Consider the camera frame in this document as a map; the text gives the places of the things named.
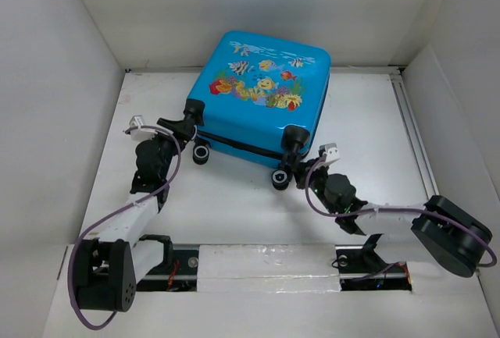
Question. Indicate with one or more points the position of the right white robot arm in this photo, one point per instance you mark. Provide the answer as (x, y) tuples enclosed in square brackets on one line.
[(436, 231)]

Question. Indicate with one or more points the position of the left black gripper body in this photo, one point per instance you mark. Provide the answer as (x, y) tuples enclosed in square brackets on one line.
[(168, 148)]

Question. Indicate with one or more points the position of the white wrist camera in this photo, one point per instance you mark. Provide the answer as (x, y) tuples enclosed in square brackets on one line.
[(138, 130), (329, 154)]

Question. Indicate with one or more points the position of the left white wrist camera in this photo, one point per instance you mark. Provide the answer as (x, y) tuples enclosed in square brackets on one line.
[(138, 130)]

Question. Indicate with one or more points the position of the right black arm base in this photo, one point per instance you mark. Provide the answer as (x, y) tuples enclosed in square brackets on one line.
[(361, 269)]

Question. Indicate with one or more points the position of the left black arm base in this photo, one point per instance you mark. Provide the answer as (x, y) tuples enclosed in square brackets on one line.
[(178, 270)]

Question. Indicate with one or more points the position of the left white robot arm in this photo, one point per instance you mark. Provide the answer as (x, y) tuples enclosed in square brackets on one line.
[(106, 268)]

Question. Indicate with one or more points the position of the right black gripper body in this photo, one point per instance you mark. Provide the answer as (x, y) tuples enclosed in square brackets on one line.
[(317, 182)]

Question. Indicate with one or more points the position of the blue kids suitcase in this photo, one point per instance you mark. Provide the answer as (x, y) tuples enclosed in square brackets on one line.
[(263, 99)]

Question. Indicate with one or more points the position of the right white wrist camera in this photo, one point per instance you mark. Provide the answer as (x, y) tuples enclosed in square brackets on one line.
[(329, 154)]

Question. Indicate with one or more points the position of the aluminium frame rail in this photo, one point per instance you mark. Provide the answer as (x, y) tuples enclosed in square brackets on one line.
[(413, 134)]

